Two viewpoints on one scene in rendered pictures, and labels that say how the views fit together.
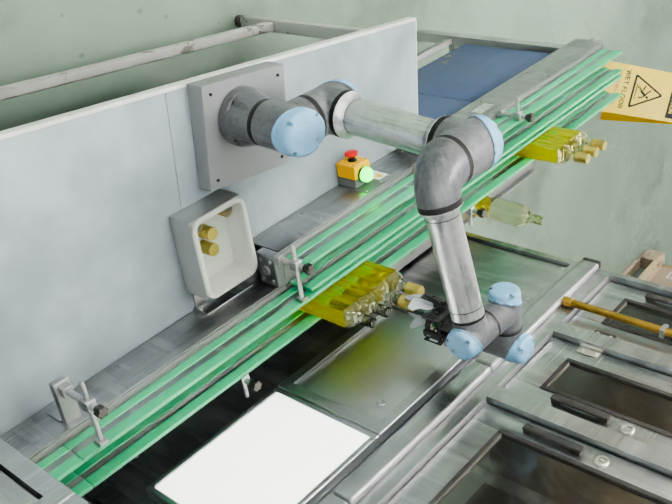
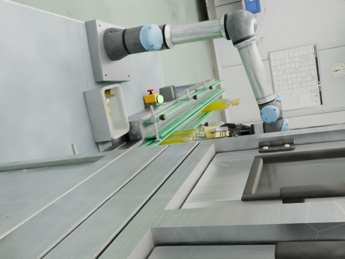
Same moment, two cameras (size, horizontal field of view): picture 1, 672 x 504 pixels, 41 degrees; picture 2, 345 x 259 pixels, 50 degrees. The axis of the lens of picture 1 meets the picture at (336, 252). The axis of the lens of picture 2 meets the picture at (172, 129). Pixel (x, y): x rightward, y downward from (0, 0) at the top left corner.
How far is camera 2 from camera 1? 1.25 m
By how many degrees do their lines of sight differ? 31
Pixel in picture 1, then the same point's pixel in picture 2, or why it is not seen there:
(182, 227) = (94, 94)
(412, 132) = (212, 23)
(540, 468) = not seen: hidden behind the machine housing
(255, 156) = (118, 70)
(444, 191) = (249, 26)
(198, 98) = (93, 26)
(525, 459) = not seen: hidden behind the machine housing
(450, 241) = (255, 54)
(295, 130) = (152, 32)
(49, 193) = (26, 47)
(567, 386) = not seen: hidden behind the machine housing
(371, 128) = (188, 31)
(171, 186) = (83, 74)
